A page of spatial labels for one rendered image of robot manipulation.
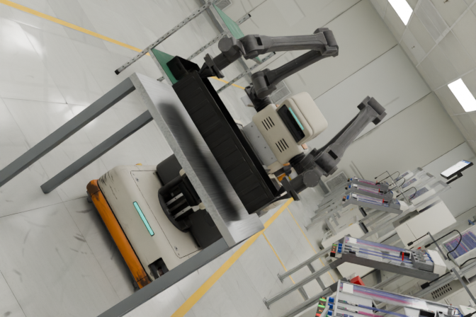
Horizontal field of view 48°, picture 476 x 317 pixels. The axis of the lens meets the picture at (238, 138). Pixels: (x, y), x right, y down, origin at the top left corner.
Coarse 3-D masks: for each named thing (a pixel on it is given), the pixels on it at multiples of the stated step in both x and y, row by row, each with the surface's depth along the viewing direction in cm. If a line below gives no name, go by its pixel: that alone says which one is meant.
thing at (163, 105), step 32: (160, 96) 199; (64, 128) 196; (128, 128) 234; (160, 128) 186; (192, 128) 211; (32, 160) 199; (192, 160) 187; (224, 192) 198; (224, 224) 178; (256, 224) 211; (192, 256) 180; (160, 288) 183
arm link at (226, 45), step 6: (222, 42) 199; (228, 42) 198; (234, 42) 197; (240, 42) 205; (222, 48) 198; (228, 48) 197; (234, 48) 200; (240, 48) 201; (228, 54) 201; (246, 54) 203; (252, 54) 203; (258, 54) 204
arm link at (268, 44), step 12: (252, 36) 204; (264, 36) 206; (276, 36) 210; (288, 36) 212; (300, 36) 215; (312, 36) 217; (252, 48) 202; (264, 48) 205; (276, 48) 209; (288, 48) 213; (300, 48) 216; (312, 48) 220; (324, 48) 219
